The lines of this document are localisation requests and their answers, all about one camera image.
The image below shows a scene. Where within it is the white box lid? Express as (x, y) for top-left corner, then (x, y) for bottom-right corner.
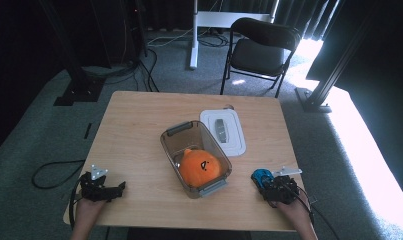
(199, 108), (248, 158)

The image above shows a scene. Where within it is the black metal stand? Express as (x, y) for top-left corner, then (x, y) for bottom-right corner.
(38, 0), (107, 107)
(294, 9), (380, 114)

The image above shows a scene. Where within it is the black looped floor cable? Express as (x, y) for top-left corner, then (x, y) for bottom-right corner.
(31, 159), (87, 190)

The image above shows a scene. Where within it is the clear grey storage box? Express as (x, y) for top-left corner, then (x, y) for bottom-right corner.
(159, 120), (234, 200)

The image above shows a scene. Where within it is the dark curtain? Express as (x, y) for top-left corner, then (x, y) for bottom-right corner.
(274, 0), (344, 42)

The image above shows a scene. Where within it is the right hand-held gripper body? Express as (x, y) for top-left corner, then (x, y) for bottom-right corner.
(272, 166), (303, 205)

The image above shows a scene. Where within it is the person's left hand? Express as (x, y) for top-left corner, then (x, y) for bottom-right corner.
(73, 198), (107, 226)

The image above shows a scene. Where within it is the white desk frame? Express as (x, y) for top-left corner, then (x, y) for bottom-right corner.
(189, 0), (281, 70)

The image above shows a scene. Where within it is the black folding chair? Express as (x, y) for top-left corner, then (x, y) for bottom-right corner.
(219, 17), (303, 99)

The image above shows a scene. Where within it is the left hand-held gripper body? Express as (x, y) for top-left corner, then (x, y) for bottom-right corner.
(79, 163), (112, 202)

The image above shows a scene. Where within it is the white floor cable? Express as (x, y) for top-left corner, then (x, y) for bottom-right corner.
(146, 27), (194, 48)

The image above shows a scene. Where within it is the right hand-held gripper cable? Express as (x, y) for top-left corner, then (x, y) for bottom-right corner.
(295, 184), (341, 240)

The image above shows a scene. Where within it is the black floor cable bundle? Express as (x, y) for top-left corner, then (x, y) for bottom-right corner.
(82, 48), (161, 93)

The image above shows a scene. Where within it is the hand-held gripper cable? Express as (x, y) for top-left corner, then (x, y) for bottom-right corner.
(295, 184), (341, 240)
(68, 174), (87, 231)

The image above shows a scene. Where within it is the blue toy car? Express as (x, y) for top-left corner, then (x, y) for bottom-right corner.
(250, 168), (275, 193)

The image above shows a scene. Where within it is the left hand-held gripper cable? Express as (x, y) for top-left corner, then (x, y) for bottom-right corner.
(68, 174), (87, 231)

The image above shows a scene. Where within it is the orange plush toy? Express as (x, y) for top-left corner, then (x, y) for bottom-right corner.
(177, 148), (224, 189)

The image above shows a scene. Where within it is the person's right hand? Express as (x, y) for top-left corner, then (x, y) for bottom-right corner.
(276, 196), (312, 231)

